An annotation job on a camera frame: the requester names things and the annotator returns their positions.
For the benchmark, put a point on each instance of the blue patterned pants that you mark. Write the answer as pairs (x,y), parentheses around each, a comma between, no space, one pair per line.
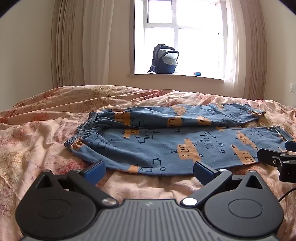
(161,141)

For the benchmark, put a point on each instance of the dark blue backpack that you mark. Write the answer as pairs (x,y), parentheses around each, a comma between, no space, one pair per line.
(164,60)

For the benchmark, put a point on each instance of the beige pleated curtain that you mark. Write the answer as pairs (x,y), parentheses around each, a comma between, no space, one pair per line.
(254,51)
(68,44)

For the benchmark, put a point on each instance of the pink floral bedspread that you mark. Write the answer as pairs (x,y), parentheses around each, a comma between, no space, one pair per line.
(46,129)

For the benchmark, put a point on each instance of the white wall socket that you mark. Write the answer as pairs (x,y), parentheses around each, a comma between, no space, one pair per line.
(293,87)

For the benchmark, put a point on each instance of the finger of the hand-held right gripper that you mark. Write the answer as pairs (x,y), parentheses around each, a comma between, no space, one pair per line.
(291,146)
(268,156)

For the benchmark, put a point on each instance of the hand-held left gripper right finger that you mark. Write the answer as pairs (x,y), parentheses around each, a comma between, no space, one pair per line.
(204,173)

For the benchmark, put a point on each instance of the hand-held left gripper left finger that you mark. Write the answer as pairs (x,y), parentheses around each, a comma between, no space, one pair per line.
(95,171)

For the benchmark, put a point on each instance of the small blue box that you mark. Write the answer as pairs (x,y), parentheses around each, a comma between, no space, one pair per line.
(198,73)

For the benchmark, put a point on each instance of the white framed window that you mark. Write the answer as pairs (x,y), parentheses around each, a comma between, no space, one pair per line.
(182,34)

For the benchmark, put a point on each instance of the white window sill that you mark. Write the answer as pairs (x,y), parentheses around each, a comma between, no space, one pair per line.
(175,77)

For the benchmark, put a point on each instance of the white sheer curtain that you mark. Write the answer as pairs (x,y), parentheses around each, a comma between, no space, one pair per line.
(104,41)
(234,46)

